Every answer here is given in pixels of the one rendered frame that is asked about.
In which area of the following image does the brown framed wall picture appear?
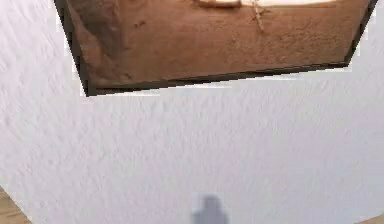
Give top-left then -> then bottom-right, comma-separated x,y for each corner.
53,0 -> 380,98

